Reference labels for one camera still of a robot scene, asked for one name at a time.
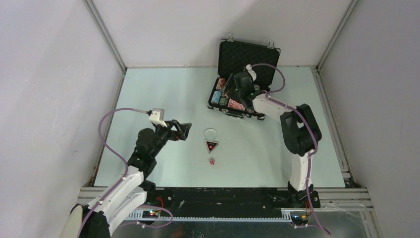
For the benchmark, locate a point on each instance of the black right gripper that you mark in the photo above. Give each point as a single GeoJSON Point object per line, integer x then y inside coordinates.
{"type": "Point", "coordinates": [233, 97]}

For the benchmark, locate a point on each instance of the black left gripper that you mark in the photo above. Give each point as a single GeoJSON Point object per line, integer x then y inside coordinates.
{"type": "Point", "coordinates": [181, 132]}

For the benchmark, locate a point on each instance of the dark green chip stack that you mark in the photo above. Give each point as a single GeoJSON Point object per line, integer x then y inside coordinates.
{"type": "Point", "coordinates": [223, 102]}

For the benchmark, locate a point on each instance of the red white chip roll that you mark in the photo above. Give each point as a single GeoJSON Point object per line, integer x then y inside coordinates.
{"type": "Point", "coordinates": [220, 85]}

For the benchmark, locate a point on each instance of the blue white chip stack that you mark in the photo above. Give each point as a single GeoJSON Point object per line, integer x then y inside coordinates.
{"type": "Point", "coordinates": [215, 98]}

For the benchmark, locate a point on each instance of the clear round dealer button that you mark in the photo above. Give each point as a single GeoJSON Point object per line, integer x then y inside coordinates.
{"type": "Point", "coordinates": [210, 134]}

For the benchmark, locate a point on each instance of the black red triangular chip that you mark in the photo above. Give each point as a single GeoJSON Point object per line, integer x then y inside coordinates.
{"type": "Point", "coordinates": [211, 145]}

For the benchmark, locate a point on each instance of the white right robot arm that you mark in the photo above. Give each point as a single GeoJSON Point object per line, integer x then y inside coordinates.
{"type": "Point", "coordinates": [299, 127]}

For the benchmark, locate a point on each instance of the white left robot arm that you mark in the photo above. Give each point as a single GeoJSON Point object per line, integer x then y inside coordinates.
{"type": "Point", "coordinates": [106, 212]}

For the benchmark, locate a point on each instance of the red card deck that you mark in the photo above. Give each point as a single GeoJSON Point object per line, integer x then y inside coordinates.
{"type": "Point", "coordinates": [235, 105]}

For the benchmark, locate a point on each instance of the black aluminium poker case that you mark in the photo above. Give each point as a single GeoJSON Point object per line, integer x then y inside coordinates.
{"type": "Point", "coordinates": [245, 70]}

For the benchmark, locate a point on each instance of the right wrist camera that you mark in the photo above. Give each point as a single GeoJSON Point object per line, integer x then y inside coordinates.
{"type": "Point", "coordinates": [251, 72]}

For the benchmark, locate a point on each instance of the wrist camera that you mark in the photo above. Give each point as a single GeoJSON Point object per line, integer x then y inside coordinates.
{"type": "Point", "coordinates": [251, 72]}
{"type": "Point", "coordinates": [156, 117]}

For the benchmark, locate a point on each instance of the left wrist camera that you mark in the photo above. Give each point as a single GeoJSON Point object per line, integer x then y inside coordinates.
{"type": "Point", "coordinates": [156, 117]}

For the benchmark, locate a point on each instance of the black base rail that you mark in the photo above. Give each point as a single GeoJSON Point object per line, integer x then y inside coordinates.
{"type": "Point", "coordinates": [230, 203]}

